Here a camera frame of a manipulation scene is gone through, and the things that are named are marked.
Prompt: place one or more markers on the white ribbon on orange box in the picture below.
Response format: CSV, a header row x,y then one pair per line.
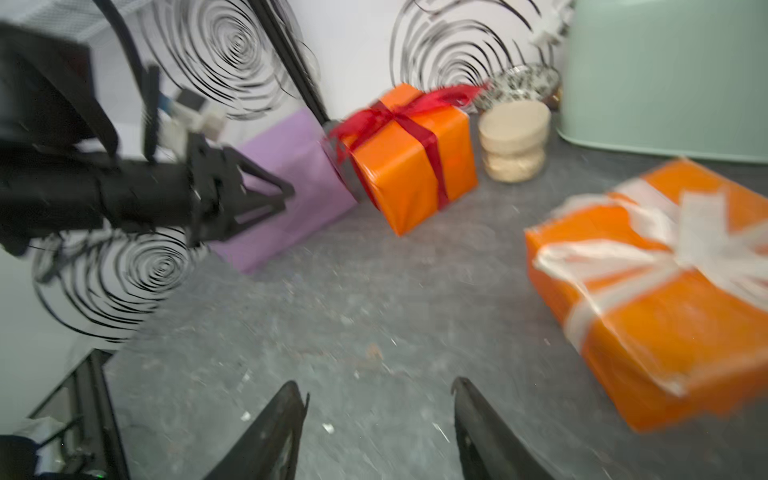
x,y
660,252

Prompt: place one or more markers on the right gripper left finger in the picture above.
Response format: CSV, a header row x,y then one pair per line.
x,y
269,448

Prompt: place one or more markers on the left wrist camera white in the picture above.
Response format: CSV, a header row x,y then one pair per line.
x,y
189,112

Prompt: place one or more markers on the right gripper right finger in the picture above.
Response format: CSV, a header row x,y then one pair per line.
x,y
488,448

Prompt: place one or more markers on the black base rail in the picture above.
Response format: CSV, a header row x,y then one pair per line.
x,y
75,426

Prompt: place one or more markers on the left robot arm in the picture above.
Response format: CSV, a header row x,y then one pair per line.
x,y
61,169

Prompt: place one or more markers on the mint green toaster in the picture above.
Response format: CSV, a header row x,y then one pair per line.
x,y
675,78

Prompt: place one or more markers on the patterned ceramic bowl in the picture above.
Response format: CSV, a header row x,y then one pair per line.
x,y
536,82

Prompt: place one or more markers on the orange box red ribbon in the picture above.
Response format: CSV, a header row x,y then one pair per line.
x,y
394,171

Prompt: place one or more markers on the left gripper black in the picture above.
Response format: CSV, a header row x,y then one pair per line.
x,y
214,195

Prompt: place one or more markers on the small jar with beige lid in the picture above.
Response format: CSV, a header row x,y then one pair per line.
x,y
513,138

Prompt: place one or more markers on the white mesh wall shelf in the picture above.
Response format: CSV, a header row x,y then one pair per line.
x,y
76,20

